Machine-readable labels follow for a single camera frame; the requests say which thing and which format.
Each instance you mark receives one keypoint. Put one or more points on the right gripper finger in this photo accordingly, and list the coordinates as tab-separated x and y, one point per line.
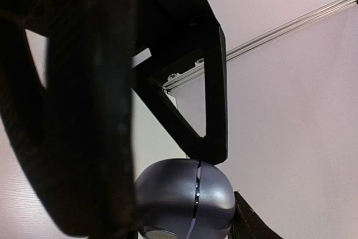
247	224

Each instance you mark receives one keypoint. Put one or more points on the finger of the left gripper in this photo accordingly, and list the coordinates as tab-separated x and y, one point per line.
72	145
210	40

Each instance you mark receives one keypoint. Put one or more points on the grey oval puck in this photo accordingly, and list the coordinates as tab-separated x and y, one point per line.
183	198

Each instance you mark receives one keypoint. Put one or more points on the right aluminium frame post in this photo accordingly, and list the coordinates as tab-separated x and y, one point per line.
259	41

